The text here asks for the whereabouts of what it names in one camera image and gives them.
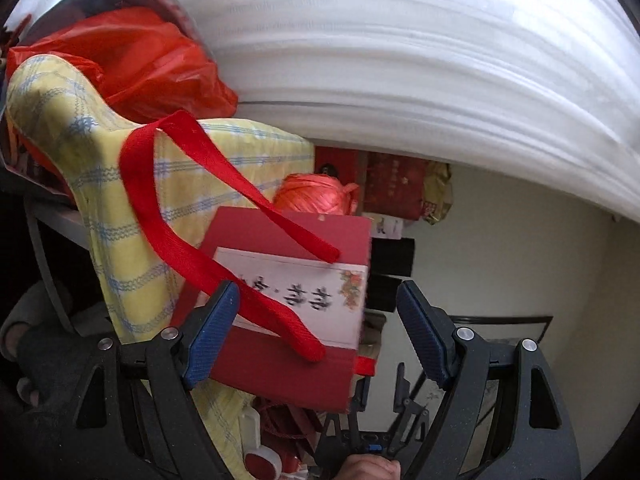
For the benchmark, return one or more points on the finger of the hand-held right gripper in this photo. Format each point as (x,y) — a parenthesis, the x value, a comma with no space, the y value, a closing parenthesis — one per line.
(361,395)
(400,385)

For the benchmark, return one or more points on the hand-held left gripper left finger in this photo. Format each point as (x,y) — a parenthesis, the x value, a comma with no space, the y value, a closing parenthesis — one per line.
(215,335)

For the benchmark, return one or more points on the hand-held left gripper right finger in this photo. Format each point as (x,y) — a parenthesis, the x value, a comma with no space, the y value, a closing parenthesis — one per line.
(422,340)

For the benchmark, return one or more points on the white lint brush red pad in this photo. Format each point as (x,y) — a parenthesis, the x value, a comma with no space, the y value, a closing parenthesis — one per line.
(262,465)

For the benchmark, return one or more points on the red plastic twine ball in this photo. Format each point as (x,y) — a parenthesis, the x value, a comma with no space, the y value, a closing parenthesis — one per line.
(315,195)

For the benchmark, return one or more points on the person's right hand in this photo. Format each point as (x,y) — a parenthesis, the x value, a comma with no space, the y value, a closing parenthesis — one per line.
(370,467)

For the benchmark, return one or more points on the black speaker on stand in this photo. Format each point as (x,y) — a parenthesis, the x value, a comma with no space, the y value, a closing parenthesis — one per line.
(382,292)
(395,257)

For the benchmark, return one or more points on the framed ink painting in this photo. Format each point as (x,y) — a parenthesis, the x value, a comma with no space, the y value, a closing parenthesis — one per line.
(500,318)

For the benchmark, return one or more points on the lilac white tissue pack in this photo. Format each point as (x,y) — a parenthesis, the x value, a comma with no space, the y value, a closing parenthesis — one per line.
(387,225)

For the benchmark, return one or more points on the crumpled brown paper bag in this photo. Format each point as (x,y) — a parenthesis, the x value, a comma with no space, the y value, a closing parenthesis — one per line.
(439,195)

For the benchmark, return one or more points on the tall red gift box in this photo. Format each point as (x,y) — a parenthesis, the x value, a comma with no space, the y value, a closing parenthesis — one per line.
(395,185)

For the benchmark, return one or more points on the grey slipper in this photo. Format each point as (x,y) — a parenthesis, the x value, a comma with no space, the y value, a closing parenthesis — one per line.
(35,305)

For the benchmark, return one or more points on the yellow plaid tablecloth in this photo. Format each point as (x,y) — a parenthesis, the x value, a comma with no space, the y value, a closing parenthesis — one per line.
(60,120)

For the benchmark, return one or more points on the white curtain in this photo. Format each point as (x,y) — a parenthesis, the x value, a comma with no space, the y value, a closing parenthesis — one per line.
(400,60)

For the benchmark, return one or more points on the red plastic bag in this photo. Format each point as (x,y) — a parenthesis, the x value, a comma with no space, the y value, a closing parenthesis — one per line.
(140,60)

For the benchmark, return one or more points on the grey metal table frame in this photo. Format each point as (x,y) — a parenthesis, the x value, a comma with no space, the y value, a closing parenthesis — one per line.
(65,222)

